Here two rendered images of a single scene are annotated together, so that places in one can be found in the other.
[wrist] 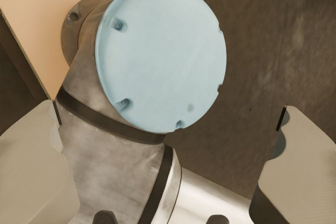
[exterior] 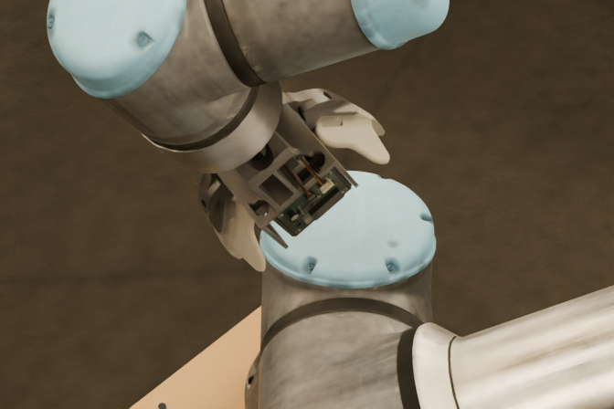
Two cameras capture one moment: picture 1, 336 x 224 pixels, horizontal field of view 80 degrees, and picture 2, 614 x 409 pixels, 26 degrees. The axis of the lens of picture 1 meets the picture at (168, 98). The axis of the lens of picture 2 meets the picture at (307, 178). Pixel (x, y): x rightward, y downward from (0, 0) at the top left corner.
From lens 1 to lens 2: 1.00 m
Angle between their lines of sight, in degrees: 57
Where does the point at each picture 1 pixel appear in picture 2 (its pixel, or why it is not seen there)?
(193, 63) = (366, 210)
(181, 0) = not seen: hidden behind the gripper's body
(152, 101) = (336, 251)
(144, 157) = (384, 331)
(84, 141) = (298, 339)
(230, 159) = not seen: outside the picture
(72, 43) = not seen: hidden behind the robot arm
